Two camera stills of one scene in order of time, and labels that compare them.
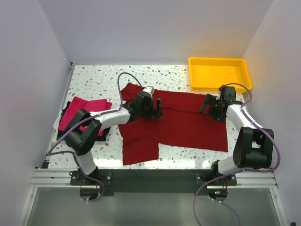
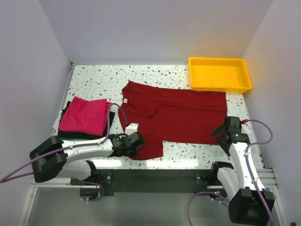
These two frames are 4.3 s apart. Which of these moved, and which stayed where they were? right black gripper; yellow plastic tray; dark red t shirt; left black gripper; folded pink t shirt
Moved: left black gripper; dark red t shirt; right black gripper
Stayed: yellow plastic tray; folded pink t shirt
